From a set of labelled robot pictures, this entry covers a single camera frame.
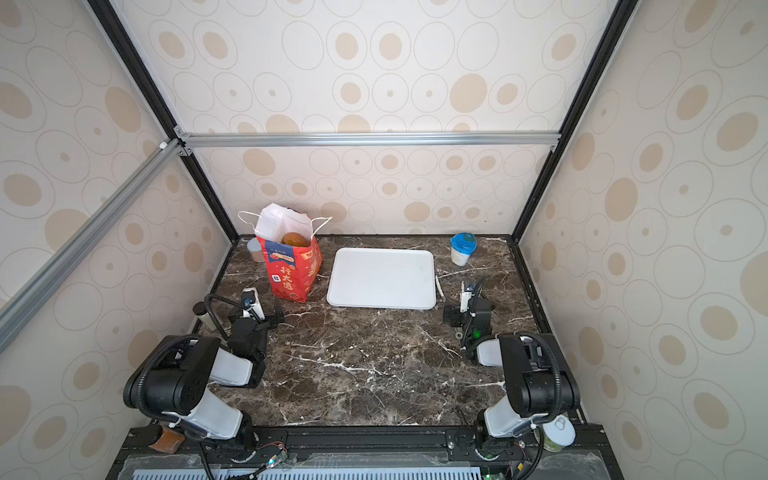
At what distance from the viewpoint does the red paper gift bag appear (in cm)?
86

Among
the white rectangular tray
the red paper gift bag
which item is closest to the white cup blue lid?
the white rectangular tray

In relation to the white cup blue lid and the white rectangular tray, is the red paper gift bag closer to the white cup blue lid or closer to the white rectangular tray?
the white rectangular tray

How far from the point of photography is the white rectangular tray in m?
1.02

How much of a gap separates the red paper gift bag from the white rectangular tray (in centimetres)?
10
